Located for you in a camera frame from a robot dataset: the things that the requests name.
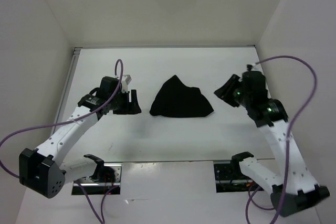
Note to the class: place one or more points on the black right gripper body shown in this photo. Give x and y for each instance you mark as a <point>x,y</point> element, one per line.
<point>239,94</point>

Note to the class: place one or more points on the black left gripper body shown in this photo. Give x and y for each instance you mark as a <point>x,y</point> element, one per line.
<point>122,102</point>

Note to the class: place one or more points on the black skirt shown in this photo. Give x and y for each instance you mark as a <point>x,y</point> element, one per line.
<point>176,100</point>

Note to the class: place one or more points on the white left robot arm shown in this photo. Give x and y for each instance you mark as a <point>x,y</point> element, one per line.
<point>43,169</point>

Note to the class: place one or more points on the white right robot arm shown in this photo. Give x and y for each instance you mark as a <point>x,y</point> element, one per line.
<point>294,189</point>

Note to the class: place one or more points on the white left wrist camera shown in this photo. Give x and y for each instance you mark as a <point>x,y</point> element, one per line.
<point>125,81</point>

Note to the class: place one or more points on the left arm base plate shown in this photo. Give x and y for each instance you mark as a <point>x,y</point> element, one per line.
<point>110,180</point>

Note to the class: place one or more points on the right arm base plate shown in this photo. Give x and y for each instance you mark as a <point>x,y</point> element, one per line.
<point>228,181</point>

